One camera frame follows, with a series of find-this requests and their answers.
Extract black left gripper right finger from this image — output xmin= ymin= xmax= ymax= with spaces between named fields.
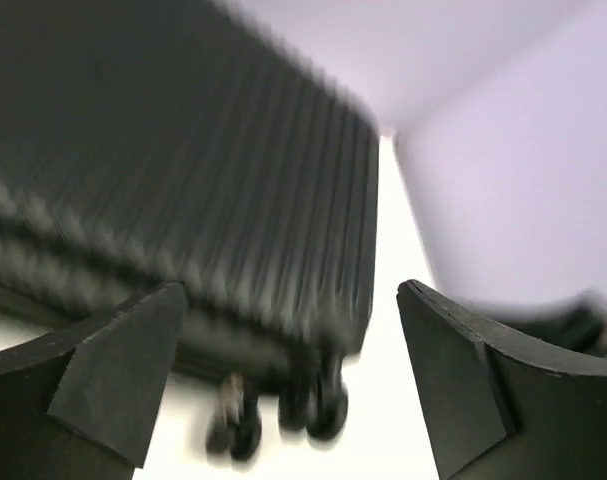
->
xmin=397 ymin=280 xmax=607 ymax=479

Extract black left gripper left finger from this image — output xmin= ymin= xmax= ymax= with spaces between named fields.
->
xmin=0 ymin=282 xmax=187 ymax=480

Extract black hard-shell suitcase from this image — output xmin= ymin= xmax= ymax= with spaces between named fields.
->
xmin=0 ymin=1 xmax=379 ymax=441

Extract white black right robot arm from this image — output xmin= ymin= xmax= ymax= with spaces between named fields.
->
xmin=496 ymin=292 xmax=607 ymax=358

